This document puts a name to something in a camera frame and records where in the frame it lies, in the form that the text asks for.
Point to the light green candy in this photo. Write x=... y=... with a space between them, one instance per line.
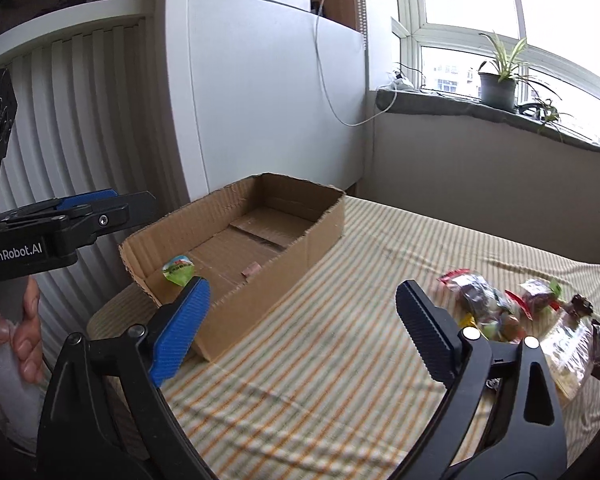
x=491 y=331

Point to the small pink scrap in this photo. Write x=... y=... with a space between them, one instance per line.
x=251 y=270

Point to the potted spider plant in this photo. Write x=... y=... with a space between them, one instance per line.
x=497 y=87

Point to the cardboard box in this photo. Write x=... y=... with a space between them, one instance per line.
x=290 y=265

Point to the white ribbed panel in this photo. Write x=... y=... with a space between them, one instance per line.
x=80 y=135

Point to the small dark potted plant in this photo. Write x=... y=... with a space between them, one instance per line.
x=542 y=112

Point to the round brown candy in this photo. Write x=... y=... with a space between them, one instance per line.
x=513 y=327

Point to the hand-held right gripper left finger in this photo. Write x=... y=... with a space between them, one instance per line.
x=180 y=330

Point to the yellow candy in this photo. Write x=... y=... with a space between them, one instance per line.
x=468 y=324

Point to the clear bread packet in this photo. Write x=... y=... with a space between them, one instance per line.
x=567 y=350

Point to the white cloth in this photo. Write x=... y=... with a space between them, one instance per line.
x=10 y=400

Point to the red-edged clear snack packet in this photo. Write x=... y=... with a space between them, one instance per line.
x=472 y=292
x=535 y=296

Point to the white window frame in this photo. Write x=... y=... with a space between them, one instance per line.
x=412 y=25

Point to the person's left hand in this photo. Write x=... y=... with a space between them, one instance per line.
x=30 y=340

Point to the white charger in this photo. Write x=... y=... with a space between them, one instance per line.
x=399 y=82

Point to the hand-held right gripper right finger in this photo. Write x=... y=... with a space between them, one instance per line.
x=425 y=332

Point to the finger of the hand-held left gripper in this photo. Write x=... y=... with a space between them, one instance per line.
x=115 y=215
x=87 y=199

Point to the dark brown candy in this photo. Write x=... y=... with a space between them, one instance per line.
x=581 y=305

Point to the white wardrobe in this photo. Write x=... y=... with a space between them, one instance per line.
x=260 y=90

